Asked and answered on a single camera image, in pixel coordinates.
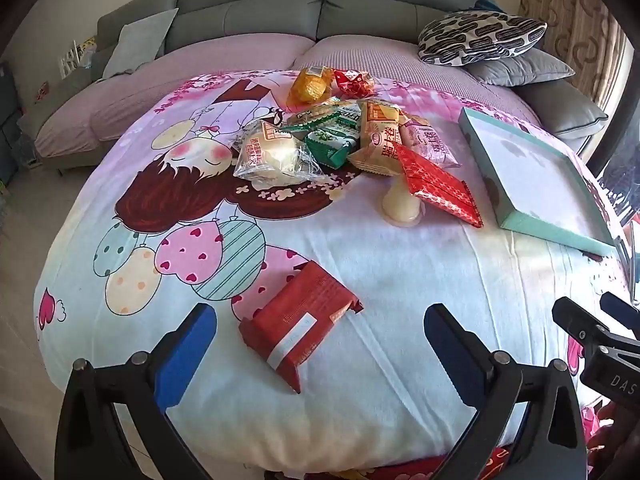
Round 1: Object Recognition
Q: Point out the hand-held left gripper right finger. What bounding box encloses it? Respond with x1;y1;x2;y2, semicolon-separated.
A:
423;303;588;480

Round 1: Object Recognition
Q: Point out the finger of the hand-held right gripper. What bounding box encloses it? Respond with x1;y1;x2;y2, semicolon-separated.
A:
552;296;640;358
599;291;640;333

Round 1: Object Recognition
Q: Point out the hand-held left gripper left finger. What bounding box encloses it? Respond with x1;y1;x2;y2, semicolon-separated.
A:
54;303;218;480

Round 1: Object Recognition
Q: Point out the red boxy snack packet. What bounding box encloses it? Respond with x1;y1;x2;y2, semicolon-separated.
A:
238;260;364;394

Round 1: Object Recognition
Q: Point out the teal cardboard box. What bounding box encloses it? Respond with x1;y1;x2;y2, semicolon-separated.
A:
458;107;616;253

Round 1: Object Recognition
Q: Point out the pale yellow jelly cup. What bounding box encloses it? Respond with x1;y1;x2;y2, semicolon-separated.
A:
382;180;426;227

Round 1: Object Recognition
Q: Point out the red wafer packet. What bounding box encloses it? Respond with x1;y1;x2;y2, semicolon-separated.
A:
391;141;483;228

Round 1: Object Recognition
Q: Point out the clear bread packet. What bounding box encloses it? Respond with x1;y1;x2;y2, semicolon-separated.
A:
232;120;326;193

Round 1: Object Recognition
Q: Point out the pink cake roll packet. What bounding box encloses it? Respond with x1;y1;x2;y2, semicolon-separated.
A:
400;115;461;168

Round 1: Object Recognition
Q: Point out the yellow cake roll packet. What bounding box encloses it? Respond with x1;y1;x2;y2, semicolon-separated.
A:
347;100;403;177

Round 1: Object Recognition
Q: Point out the dark green snack packet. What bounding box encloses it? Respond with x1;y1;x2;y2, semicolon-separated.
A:
305;130;361;170

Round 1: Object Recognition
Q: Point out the green white cracker packet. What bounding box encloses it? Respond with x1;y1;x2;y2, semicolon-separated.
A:
286;100;363;136

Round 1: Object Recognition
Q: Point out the red twisted snack packet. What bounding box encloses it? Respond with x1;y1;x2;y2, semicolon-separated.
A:
332;69;375;100

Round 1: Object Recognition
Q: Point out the orange clear snack packet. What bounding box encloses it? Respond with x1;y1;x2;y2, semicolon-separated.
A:
286;66;335;108

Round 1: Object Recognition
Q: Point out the printed cartoon blanket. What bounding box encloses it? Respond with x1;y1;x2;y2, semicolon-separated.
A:
32;67;640;480

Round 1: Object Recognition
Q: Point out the black folding rack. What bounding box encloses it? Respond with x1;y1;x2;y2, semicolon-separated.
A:
597;157;640;226

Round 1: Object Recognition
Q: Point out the grey cushion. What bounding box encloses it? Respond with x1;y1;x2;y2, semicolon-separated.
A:
467;47;576;86

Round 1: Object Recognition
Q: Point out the pink sofa cover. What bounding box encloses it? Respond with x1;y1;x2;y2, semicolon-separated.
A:
35;35;546;161

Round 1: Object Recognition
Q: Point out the dark blue cabinet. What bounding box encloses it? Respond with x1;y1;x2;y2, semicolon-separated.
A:
0;62;23;181

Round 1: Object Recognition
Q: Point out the beige patterned curtain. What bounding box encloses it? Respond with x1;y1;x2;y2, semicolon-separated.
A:
520;0;626;106

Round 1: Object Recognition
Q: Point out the black white patterned cushion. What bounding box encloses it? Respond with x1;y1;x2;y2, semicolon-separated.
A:
417;10;548;67

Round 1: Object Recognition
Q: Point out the pale green cushion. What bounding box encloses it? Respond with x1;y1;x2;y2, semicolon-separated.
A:
102;8;179;80

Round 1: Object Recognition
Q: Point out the small white rack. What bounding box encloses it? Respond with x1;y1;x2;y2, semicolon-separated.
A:
57;37;98;78

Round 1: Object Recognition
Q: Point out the grey sofa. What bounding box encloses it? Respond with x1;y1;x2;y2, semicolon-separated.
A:
15;0;611;176

